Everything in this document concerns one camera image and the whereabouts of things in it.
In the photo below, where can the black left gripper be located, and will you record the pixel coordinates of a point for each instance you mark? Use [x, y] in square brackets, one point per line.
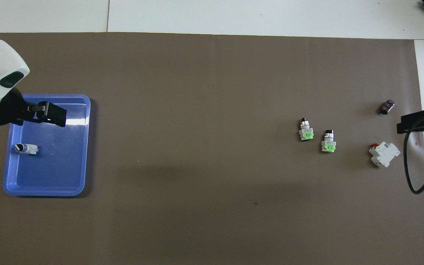
[9, 109]

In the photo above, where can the green white selector switch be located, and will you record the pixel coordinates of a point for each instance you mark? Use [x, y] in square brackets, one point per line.
[328, 142]
[306, 131]
[28, 148]

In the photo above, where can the small black electronic component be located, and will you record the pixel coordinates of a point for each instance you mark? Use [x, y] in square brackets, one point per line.
[387, 107]

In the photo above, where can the white circuit breaker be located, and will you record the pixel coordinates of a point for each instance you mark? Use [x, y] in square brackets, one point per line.
[385, 152]

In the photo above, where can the blue plastic tray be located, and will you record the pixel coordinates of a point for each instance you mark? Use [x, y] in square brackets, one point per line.
[53, 165]

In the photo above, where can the brown table mat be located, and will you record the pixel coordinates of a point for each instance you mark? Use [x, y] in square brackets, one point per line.
[197, 147]

